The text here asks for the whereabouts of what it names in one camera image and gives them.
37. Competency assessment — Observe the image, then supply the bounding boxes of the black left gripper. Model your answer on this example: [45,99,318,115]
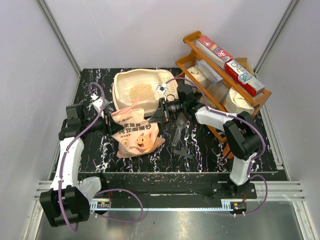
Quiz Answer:
[82,107,125,136]

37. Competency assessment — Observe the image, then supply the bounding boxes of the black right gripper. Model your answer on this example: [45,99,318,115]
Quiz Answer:
[149,97,186,124]

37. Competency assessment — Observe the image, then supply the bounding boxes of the clear plastic scoop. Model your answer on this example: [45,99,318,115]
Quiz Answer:
[172,112,188,147]

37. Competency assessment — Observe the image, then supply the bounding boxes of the pink cat litter bag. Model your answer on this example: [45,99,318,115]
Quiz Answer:
[111,97,165,159]

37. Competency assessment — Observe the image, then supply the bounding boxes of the black plastic clip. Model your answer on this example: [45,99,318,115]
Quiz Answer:
[173,147,193,159]

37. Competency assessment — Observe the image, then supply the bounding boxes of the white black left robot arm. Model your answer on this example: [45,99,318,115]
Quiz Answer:
[39,99,123,227]

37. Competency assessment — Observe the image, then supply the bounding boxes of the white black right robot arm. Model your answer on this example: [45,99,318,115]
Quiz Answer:
[149,84,263,198]

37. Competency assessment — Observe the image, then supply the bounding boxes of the tan cat litter pellets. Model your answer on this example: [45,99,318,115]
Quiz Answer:
[128,83,156,103]

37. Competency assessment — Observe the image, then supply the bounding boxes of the beige plastic litter box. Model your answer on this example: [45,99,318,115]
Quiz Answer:
[112,68,174,117]

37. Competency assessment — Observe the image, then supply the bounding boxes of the red white toothpaste box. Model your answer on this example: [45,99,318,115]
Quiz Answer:
[195,35,234,69]

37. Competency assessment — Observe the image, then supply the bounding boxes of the red white long box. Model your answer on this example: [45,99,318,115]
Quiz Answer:
[224,60,265,97]

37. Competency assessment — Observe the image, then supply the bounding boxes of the clear plastic packet stack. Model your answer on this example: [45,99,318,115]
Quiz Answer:
[196,59,229,98]

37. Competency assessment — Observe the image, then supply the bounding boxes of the orange wooden rack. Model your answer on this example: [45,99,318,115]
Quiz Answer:
[174,30,272,158]

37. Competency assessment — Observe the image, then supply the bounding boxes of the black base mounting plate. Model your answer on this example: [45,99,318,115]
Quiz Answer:
[97,172,257,201]

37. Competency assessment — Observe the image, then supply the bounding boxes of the beige cloth bag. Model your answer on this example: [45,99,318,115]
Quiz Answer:
[223,87,254,114]

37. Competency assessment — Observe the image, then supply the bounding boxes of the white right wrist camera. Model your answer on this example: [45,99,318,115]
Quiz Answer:
[156,83,168,96]

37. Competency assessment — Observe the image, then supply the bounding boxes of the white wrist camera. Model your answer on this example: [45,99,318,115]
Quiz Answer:
[156,83,168,96]
[90,94,110,113]

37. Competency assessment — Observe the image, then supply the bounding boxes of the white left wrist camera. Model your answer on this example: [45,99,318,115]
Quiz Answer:
[90,94,110,113]

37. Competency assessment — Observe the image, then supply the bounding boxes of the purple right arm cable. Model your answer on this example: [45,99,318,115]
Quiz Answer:
[164,76,269,217]

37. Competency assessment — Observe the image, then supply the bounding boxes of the white cable duct rail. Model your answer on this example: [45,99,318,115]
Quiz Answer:
[90,195,242,212]

